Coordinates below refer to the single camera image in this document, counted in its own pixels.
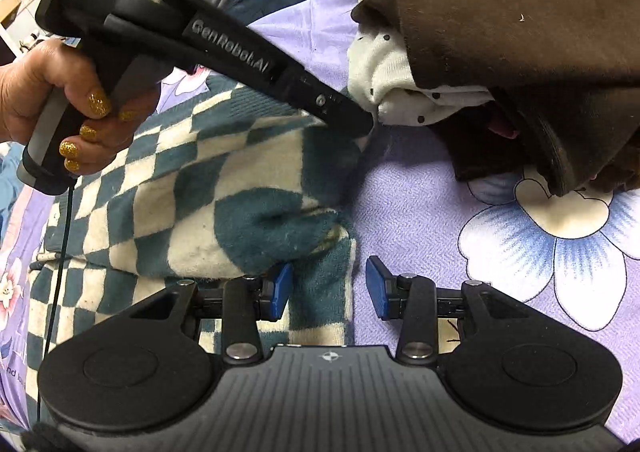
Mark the blue duvet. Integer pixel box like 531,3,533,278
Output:
220,0,361,28

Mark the green cream checkered sweater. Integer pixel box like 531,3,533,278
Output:
27,75,378,348

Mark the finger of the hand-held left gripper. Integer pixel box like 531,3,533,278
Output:
102,0,375,138

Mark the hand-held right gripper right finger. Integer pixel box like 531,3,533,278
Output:
365,256,532,366

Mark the black garment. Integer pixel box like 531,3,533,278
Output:
432,100,551,183

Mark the person's left hand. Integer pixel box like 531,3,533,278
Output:
0,40,162,175

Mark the white polka dot garment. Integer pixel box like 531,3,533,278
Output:
347,0,503,128

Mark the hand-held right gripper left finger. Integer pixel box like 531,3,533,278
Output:
117,262,296,366

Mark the brown garment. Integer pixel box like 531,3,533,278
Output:
337,0,640,198

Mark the purple floral blanket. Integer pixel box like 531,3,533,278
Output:
0,0,640,445

